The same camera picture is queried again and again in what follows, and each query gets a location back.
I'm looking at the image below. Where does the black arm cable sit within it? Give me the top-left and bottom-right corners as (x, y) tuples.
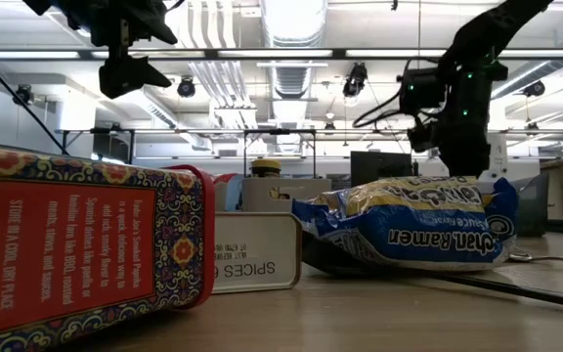
(352, 86), (410, 129)
(0, 37), (71, 156)

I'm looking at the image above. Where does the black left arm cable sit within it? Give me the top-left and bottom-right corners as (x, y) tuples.
(0, 37), (71, 156)

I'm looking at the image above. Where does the red patterned paprika tin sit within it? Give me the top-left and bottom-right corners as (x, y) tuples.
(0, 141), (217, 352)

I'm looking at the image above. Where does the white column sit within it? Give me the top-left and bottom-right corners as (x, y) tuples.
(490, 132), (509, 182)

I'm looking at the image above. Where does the black ceiling spotlight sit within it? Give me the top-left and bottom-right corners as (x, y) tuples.
(11, 83), (35, 108)
(341, 62), (369, 99)
(176, 75), (197, 99)
(522, 79), (547, 99)

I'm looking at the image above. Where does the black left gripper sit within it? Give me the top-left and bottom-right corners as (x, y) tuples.
(64, 0), (179, 100)

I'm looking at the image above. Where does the blue yellow ramen packet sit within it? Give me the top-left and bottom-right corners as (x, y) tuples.
(290, 175), (521, 273)

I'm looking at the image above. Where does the silver spice tin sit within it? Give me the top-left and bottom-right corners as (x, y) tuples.
(211, 210), (304, 295)

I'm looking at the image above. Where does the narrow white plastic bin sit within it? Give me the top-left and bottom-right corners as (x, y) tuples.
(240, 176), (333, 214)

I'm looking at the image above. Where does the yellow-lid jar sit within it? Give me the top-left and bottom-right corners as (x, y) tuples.
(249, 157), (282, 179)

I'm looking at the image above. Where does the black horizontal crossbar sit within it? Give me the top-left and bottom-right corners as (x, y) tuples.
(0, 47), (563, 62)

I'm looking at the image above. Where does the silver ventilation duct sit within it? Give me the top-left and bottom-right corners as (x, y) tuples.
(260, 0), (329, 157)

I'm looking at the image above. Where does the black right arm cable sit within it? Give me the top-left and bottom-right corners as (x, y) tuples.
(352, 86), (410, 129)

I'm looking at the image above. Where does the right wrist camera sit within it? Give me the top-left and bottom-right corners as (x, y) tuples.
(397, 66), (448, 117)

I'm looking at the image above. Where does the grey plastic bin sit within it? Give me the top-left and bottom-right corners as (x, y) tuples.
(510, 171), (550, 239)

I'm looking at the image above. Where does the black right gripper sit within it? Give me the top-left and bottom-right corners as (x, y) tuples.
(407, 61), (510, 178)

